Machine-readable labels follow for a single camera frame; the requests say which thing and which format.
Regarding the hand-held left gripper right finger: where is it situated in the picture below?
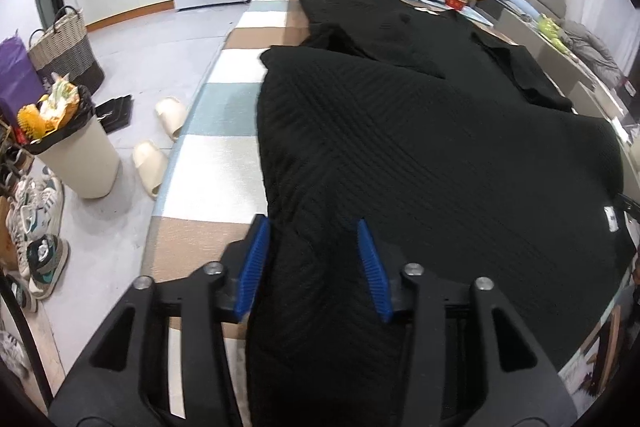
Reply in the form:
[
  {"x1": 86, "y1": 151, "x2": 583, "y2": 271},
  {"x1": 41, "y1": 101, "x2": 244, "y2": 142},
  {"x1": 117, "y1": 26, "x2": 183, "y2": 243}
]
[{"x1": 356, "y1": 218, "x2": 581, "y2": 427}]

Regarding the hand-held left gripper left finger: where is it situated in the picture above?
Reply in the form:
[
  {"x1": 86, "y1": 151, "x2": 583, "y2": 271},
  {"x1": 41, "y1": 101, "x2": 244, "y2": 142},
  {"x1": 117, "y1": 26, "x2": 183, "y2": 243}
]
[{"x1": 47, "y1": 213, "x2": 273, "y2": 427}]

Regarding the black knit sweater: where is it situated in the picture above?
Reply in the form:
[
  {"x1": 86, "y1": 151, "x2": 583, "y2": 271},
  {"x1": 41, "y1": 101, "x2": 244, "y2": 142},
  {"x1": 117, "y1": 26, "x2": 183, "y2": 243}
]
[{"x1": 245, "y1": 0, "x2": 637, "y2": 427}]

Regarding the checkered beige blue mat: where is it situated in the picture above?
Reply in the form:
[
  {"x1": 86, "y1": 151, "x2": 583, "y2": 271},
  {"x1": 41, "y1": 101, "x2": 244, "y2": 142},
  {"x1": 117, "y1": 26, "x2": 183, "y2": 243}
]
[{"x1": 141, "y1": 0, "x2": 623, "y2": 427}]

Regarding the cream slipper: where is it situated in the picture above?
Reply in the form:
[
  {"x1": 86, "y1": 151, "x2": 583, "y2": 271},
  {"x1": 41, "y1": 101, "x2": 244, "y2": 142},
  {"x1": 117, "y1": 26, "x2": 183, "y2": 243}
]
[
  {"x1": 131, "y1": 141, "x2": 170, "y2": 200},
  {"x1": 155, "y1": 97, "x2": 189, "y2": 142}
]

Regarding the grey puffer jacket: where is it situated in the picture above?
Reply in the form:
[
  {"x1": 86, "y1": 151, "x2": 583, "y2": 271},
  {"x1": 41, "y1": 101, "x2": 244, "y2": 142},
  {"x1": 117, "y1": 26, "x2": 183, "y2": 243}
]
[{"x1": 557, "y1": 19, "x2": 627, "y2": 84}]

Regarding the yellow-green cloth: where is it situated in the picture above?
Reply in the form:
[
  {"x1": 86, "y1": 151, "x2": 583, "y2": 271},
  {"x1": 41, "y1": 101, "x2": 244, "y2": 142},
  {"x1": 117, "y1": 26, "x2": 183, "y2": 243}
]
[{"x1": 537, "y1": 14, "x2": 572, "y2": 54}]

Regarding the beige box furniture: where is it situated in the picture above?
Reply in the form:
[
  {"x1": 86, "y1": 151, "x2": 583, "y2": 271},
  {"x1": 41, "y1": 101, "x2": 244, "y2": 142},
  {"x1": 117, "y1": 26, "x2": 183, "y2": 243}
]
[{"x1": 492, "y1": 6, "x2": 628, "y2": 120}]

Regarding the teal black sneaker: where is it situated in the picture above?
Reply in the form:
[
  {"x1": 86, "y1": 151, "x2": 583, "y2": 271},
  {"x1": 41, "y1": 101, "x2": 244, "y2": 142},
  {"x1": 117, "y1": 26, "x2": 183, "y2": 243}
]
[{"x1": 25, "y1": 234, "x2": 70, "y2": 301}]

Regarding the beige trash bin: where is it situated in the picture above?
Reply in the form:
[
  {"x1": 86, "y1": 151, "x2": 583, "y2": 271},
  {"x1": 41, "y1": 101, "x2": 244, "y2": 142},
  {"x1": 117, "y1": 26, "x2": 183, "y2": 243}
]
[{"x1": 17, "y1": 74, "x2": 121, "y2": 200}]

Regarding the white sneaker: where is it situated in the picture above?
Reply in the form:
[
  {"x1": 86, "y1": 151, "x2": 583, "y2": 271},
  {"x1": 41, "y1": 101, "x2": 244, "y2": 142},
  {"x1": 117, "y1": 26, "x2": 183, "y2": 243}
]
[{"x1": 9, "y1": 177, "x2": 65, "y2": 254}]

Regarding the woven grey basket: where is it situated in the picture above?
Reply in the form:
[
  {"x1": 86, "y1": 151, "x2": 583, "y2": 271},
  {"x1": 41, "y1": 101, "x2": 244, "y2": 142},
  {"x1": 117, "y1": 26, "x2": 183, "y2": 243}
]
[{"x1": 27, "y1": 6, "x2": 106, "y2": 94}]

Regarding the purple bag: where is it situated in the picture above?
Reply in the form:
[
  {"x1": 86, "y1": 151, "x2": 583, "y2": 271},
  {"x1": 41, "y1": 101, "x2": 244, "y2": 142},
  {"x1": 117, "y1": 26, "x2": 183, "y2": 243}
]
[{"x1": 0, "y1": 36, "x2": 46, "y2": 122}]

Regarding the black cable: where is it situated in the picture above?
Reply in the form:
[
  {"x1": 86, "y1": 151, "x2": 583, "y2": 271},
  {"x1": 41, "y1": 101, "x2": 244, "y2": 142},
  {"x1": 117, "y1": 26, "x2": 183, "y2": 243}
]
[{"x1": 0, "y1": 272, "x2": 56, "y2": 410}]

